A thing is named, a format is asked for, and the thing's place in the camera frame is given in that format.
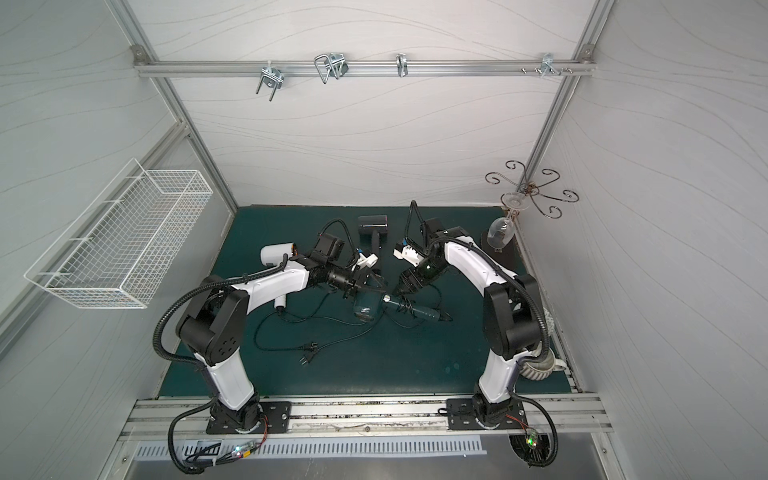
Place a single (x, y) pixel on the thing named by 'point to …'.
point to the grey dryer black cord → (310, 318)
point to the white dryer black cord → (281, 311)
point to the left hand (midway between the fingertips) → (381, 297)
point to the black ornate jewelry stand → (520, 199)
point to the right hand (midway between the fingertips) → (412, 283)
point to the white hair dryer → (273, 253)
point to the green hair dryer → (367, 306)
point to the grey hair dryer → (375, 225)
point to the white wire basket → (124, 249)
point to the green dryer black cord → (422, 321)
